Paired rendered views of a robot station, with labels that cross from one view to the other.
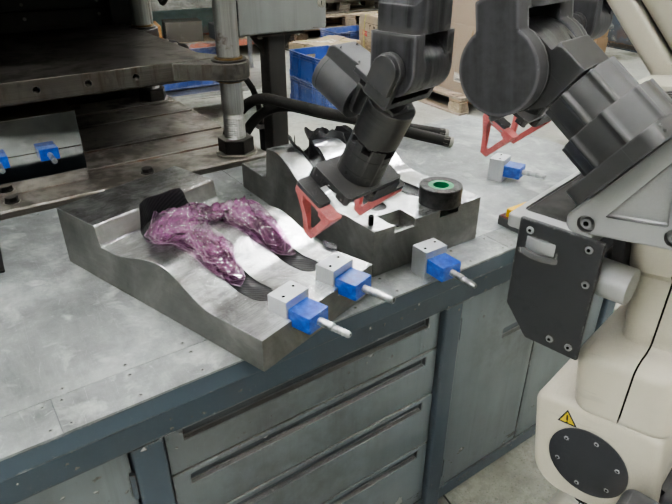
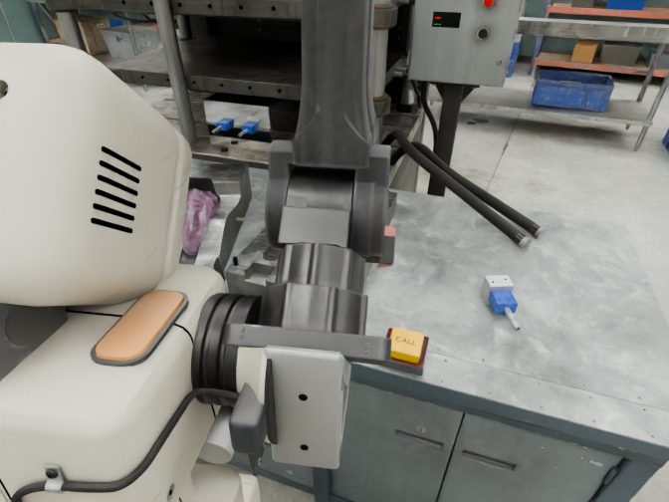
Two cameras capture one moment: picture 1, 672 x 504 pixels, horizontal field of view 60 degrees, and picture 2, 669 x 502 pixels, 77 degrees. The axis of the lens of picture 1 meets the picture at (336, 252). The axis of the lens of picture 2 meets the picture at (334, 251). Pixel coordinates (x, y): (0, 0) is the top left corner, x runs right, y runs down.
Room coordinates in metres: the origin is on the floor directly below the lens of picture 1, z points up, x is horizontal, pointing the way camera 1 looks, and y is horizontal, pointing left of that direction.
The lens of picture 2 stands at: (0.66, -0.74, 1.43)
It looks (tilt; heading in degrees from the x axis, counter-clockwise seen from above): 36 degrees down; 53
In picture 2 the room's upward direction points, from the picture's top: straight up
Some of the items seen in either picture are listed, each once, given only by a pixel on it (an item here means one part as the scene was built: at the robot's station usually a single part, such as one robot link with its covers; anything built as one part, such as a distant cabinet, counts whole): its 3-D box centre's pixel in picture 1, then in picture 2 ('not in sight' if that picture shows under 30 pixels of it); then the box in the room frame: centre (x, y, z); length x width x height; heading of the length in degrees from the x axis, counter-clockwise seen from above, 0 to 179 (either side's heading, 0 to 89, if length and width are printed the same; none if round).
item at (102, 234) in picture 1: (210, 248); (180, 224); (0.88, 0.22, 0.86); 0.50 x 0.26 x 0.11; 52
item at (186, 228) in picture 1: (212, 226); (179, 210); (0.89, 0.21, 0.90); 0.26 x 0.18 x 0.08; 52
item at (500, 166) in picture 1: (518, 171); (505, 305); (1.32, -0.44, 0.83); 0.13 x 0.05 x 0.05; 56
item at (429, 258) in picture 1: (447, 269); not in sight; (0.86, -0.19, 0.83); 0.13 x 0.05 x 0.05; 34
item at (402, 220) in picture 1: (396, 226); (260, 278); (0.94, -0.11, 0.87); 0.05 x 0.05 x 0.04; 35
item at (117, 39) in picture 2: not in sight; (131, 43); (2.08, 5.44, 0.42); 0.60 x 0.42 x 0.33; 111
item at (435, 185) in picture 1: (440, 193); not in sight; (1.00, -0.19, 0.91); 0.08 x 0.08 x 0.04
